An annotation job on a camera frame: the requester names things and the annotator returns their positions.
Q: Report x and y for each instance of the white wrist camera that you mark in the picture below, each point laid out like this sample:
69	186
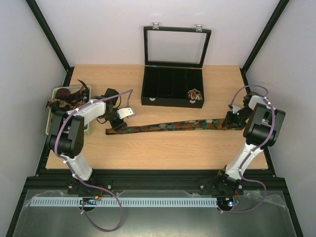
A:
125	112
234	108

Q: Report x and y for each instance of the pile of ties in basket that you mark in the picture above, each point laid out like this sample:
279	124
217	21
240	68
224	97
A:
65	100

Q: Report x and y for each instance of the rolled patterned tie in box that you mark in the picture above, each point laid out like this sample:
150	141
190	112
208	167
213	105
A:
194	94

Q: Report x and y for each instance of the brown teal patterned tie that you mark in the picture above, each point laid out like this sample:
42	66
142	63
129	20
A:
188	125

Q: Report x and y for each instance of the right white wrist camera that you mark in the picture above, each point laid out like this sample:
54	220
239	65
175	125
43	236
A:
234	108

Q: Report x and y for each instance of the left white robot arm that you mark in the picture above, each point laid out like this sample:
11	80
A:
66	136

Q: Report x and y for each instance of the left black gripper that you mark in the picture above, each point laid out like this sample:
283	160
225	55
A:
119	126

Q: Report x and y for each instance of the black compartment storage box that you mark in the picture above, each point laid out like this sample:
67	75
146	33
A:
174	58

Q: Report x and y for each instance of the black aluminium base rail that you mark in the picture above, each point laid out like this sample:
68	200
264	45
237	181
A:
192	181

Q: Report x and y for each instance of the green perforated plastic basket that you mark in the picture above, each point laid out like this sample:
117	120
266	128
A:
72	89

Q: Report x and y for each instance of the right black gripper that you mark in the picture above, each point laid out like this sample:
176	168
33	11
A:
230	121

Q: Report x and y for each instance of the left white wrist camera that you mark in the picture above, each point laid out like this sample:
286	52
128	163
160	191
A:
125	112

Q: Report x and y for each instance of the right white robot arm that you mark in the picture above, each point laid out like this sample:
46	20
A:
261	124

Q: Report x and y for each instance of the light blue cable duct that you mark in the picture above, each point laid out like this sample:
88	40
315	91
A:
124	201

